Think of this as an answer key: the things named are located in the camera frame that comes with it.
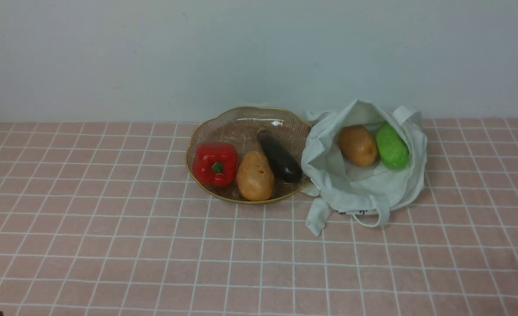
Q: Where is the gold-rimmed glass plate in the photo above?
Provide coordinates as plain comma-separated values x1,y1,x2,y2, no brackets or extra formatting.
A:
185,107,312,205

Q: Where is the white cloth tote bag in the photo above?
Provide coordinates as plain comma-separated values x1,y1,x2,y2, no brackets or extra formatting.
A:
301,100,427,236

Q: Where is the brown potato on plate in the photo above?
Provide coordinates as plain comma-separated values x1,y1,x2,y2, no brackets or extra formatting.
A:
236,151,275,201

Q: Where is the brown potato from bag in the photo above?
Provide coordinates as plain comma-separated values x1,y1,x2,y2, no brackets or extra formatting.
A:
337,125,379,168

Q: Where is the green cucumber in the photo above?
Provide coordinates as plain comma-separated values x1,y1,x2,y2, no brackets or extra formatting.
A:
375,122,410,170

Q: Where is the dark purple eggplant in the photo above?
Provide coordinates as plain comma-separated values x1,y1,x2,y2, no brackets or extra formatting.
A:
257,129,303,183

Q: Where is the red bell pepper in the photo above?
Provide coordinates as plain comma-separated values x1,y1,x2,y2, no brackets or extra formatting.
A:
192,142,238,187

